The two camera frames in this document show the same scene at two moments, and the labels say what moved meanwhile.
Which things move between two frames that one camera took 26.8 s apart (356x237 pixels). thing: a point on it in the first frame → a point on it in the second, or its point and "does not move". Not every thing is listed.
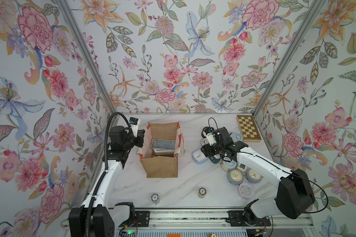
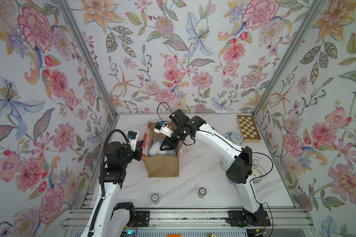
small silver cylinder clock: [155, 198] does not move
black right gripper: [207, 150] → [168, 141]
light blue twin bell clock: [236, 137] does not move
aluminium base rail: [208, 219] does not move
